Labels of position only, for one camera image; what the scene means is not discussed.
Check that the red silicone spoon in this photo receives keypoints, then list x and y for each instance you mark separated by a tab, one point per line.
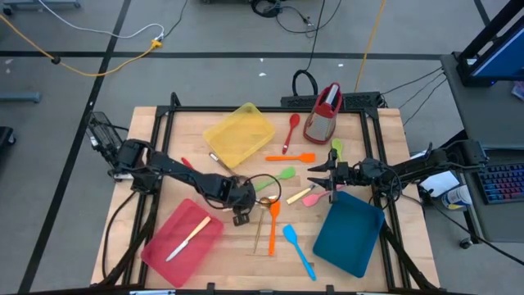
294	121

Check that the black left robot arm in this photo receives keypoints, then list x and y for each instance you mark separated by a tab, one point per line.
176	168

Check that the blue plastic tray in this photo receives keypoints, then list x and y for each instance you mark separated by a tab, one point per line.
348	235

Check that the right wrist camera housing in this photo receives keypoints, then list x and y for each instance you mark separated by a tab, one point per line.
345	173

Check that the black perforated control box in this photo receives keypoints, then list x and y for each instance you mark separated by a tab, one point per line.
288	101

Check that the black chair base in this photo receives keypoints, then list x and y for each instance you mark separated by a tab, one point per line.
6	135

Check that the short orange silicone spatula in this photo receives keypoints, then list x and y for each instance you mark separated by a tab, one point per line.
307	157

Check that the black caster wheel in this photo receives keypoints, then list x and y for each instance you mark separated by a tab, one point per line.
465	243

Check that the long orange silicone spatula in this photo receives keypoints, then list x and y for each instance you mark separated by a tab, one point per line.
272	233

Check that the red silicone spatula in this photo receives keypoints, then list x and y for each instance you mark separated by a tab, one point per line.
186	162

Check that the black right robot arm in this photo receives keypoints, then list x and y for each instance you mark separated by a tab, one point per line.
413	167

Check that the grey floor bar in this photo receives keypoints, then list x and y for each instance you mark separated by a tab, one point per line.
20	97

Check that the red-pink translucent plastic tray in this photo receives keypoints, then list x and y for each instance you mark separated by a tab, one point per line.
168	241

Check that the computer monitor on stand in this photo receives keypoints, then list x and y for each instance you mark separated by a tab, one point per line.
503	57

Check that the blue silicone spatula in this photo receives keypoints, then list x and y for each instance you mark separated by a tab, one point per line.
290	234

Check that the black mesh box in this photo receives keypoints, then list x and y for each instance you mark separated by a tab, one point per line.
102	127

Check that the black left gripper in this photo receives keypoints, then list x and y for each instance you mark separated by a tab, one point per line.
239	196

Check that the yellow translucent plastic tray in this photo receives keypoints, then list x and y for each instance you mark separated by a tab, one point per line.
239	135

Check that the light green silicone spoon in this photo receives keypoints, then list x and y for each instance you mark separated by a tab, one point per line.
337	144

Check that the silver bracket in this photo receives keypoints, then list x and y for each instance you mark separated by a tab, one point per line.
151	292

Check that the grey cart base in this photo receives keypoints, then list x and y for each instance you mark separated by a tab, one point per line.
41	5

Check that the left wrist camera housing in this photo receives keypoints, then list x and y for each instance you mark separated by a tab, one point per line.
245	197

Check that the white and blue canister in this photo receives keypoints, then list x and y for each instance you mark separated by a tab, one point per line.
456	197

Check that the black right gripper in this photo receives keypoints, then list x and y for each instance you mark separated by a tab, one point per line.
352	174

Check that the grey keyboard desk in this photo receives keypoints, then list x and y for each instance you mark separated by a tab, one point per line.
499	221

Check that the white paper sheet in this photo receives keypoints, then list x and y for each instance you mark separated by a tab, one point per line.
442	182

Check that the backlit keyboard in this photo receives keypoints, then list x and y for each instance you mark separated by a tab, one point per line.
503	182

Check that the pink silicone spatula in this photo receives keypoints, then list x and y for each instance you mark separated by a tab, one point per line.
311	200

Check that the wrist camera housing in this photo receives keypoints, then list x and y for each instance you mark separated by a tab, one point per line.
245	197
345	173

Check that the green silicone spatula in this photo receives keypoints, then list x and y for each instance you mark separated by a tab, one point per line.
287	173

